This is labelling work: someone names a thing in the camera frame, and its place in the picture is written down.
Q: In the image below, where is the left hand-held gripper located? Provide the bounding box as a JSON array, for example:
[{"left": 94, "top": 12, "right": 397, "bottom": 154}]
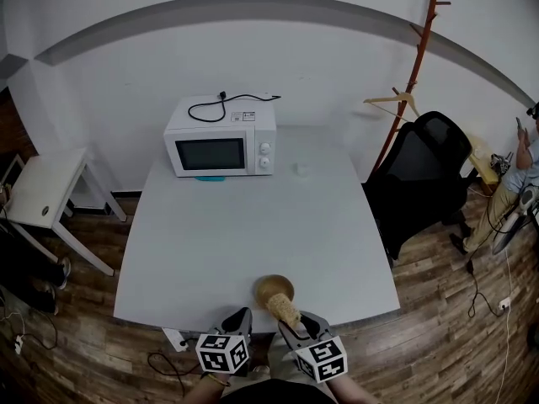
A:
[{"left": 195, "top": 307, "right": 254, "bottom": 377}]

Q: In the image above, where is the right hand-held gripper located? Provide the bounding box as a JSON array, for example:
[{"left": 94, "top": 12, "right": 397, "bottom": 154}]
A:
[{"left": 277, "top": 311, "right": 349, "bottom": 383}]

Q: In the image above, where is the beige fibrous loofah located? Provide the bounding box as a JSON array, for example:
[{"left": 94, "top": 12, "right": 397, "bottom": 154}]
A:
[{"left": 264, "top": 293, "right": 302, "bottom": 330}]

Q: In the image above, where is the brown bowl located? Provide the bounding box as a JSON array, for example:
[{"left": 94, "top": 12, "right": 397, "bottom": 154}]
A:
[{"left": 252, "top": 274, "right": 296, "bottom": 311}]

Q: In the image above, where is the person's left forearm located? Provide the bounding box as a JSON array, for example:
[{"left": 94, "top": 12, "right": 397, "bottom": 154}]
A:
[{"left": 200, "top": 370, "right": 232, "bottom": 404}]

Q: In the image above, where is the person's right forearm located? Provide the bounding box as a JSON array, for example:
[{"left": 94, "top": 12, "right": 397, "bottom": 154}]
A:
[{"left": 326, "top": 377, "right": 374, "bottom": 404}]

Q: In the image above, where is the person's dark shirt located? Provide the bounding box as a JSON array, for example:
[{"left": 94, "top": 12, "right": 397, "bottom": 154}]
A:
[{"left": 218, "top": 378, "right": 338, "bottom": 404}]

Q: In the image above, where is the white microwave oven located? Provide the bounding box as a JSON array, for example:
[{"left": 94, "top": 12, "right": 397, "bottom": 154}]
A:
[{"left": 163, "top": 94, "right": 278, "bottom": 179}]

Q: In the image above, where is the black mesh office chair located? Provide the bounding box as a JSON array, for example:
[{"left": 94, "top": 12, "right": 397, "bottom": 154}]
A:
[{"left": 362, "top": 110, "right": 473, "bottom": 268}]

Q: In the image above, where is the white side table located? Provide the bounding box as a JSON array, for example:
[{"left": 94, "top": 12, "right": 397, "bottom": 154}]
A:
[{"left": 2, "top": 146, "right": 127, "bottom": 277}]

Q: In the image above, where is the grey and white device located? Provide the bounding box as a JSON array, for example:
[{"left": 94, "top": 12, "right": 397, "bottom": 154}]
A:
[{"left": 491, "top": 185, "right": 539, "bottom": 256}]

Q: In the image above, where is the light wooden side table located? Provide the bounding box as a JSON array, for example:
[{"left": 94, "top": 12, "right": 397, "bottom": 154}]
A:
[{"left": 467, "top": 132, "right": 513, "bottom": 195}]

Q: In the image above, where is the wooden clothes hanger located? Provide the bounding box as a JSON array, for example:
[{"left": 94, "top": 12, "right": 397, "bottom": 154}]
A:
[{"left": 363, "top": 91, "right": 422, "bottom": 121}]

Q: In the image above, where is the wooden coat rack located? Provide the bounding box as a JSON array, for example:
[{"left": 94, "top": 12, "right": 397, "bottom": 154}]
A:
[{"left": 370, "top": 0, "right": 451, "bottom": 180}]

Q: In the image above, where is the black floor cable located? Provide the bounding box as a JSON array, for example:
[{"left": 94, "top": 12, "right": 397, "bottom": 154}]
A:
[
  {"left": 147, "top": 349, "right": 203, "bottom": 397},
  {"left": 465, "top": 258, "right": 506, "bottom": 318}
]

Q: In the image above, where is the black microwave power cable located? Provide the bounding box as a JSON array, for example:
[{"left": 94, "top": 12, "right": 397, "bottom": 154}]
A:
[{"left": 187, "top": 92, "right": 282, "bottom": 124}]

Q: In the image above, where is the white floor cable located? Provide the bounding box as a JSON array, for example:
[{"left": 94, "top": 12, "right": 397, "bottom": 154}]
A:
[{"left": 501, "top": 246, "right": 514, "bottom": 397}]

